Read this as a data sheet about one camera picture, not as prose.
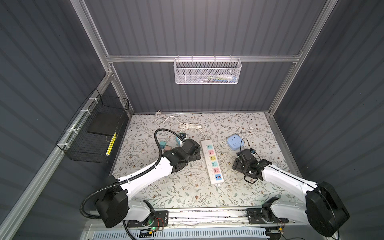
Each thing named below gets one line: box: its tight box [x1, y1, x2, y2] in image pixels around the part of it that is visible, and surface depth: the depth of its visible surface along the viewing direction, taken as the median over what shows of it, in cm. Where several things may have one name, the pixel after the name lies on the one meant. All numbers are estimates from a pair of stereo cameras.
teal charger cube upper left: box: [159, 140, 167, 149], surface depth 103 cm
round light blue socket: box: [227, 135, 244, 151], surface depth 102 cm
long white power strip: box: [200, 139, 225, 185], surface depth 91 cm
